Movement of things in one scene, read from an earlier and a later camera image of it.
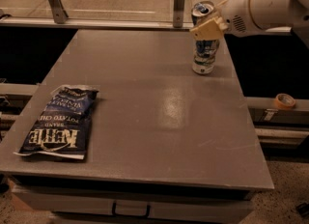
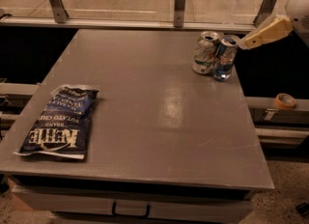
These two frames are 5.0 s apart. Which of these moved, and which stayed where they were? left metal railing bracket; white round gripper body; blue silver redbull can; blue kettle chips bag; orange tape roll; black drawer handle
Moved: white round gripper body; blue silver redbull can
Stayed: black drawer handle; orange tape roll; left metal railing bracket; blue kettle chips bag
